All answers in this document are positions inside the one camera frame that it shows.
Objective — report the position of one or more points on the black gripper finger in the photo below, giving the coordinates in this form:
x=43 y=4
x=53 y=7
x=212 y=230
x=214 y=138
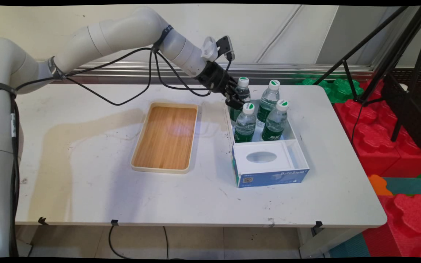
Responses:
x=232 y=87
x=235 y=102

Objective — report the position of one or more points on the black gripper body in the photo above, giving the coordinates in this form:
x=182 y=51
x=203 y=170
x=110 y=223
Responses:
x=213 y=77

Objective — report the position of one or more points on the clear water bottle green label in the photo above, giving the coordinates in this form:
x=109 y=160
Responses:
x=274 y=124
x=269 y=102
x=245 y=93
x=245 y=126

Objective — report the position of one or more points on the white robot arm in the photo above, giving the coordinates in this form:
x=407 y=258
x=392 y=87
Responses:
x=122 y=33

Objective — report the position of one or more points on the wooden tray cream rim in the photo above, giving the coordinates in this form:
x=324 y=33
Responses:
x=165 y=138

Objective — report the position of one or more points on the white blue organizer box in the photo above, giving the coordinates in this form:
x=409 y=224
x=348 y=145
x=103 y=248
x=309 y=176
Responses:
x=269 y=179

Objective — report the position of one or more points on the red foam block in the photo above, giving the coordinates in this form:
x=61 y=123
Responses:
x=367 y=138
x=411 y=160
x=404 y=226

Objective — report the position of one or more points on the black table edge clip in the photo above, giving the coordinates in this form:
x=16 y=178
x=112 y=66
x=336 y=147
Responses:
x=318 y=224
x=42 y=220
x=114 y=222

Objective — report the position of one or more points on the white table leg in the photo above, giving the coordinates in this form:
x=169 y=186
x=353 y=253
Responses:
x=323 y=241

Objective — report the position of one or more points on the orange foam piece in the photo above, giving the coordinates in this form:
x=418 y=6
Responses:
x=378 y=185

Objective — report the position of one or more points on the black tripod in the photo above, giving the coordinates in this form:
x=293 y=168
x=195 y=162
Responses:
x=397 y=47

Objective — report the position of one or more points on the black panel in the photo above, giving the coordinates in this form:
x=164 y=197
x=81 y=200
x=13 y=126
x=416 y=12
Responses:
x=415 y=120

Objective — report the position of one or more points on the teal foam floor mat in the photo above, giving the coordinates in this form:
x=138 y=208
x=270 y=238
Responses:
x=411 y=186

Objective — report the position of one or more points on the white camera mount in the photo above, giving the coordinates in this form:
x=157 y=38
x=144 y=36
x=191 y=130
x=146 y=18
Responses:
x=208 y=48

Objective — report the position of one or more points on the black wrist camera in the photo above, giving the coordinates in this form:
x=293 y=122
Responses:
x=225 y=46

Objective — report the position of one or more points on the aluminium wall rail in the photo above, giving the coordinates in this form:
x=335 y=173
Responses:
x=287 y=71

